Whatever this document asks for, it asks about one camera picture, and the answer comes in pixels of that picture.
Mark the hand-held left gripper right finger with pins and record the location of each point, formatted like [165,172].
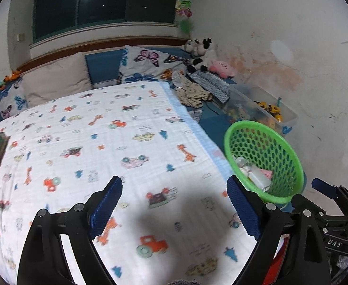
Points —
[243,207]

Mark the folded blue patterned cloth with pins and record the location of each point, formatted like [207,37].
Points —
[212,84]

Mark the clear plastic toy bin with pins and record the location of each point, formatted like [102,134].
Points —
[251,107]

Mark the grey plush toy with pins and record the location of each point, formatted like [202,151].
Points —
[190,47]

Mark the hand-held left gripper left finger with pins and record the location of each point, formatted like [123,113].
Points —
[107,207]

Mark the clear plastic container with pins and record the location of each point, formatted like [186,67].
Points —
[242,162]

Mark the green plastic basket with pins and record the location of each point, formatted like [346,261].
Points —
[265,148]

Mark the wall switch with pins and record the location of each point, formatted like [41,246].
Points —
[21,37]

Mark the beige pillow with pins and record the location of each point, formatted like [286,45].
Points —
[55,77]

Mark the blue mattress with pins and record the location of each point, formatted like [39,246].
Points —
[212,124]

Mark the wooden headboard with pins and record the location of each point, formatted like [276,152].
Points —
[73,50]

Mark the beige patterned garment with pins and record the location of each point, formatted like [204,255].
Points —
[191,93]

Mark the red box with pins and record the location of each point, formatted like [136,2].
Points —
[276,258]

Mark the dark window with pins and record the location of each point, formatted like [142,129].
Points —
[102,6]

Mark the small blue patterned cloth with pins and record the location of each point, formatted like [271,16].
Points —
[196,116]

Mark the white printed blanket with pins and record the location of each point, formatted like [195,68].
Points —
[102,139]

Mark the hanging colourful toy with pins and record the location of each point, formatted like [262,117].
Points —
[185,12]

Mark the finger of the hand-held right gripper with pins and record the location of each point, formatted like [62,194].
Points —
[300,202]
[323,185]

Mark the black white cow plush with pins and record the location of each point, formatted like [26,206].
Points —
[205,53]

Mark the yellow toy truck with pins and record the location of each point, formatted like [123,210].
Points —
[270,109]

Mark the pink plush toy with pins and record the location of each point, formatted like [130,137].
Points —
[221,68]

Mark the butterfly print pillow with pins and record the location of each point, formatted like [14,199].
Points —
[12,101]
[147,62]

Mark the orange toy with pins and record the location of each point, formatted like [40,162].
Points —
[12,75]

